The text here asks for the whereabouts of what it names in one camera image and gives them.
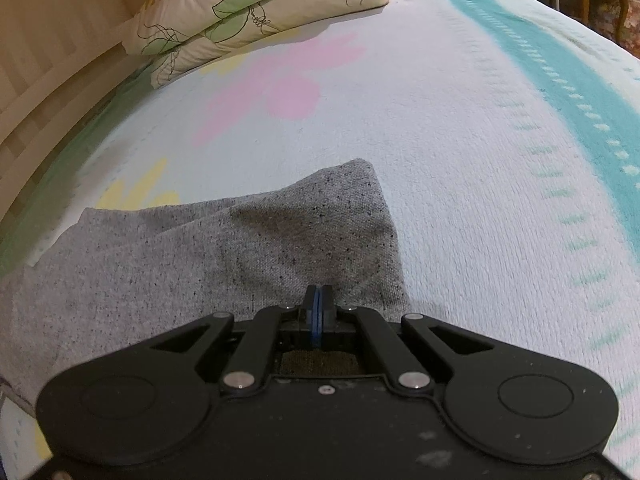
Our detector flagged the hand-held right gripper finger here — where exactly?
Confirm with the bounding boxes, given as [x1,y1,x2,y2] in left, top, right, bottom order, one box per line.
[316,285,497,392]
[146,285,317,392]

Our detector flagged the grey pants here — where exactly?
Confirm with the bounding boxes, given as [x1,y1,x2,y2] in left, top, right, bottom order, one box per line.
[0,157,414,418]

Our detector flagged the floral bed sheet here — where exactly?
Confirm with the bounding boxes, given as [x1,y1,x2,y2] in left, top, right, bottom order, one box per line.
[0,0,640,480]

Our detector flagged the wooden chair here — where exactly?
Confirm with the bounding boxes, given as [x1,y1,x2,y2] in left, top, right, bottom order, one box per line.
[579,0,632,43]

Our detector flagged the white wooden bed frame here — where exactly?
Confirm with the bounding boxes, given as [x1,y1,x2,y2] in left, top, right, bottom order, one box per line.
[0,0,166,243]

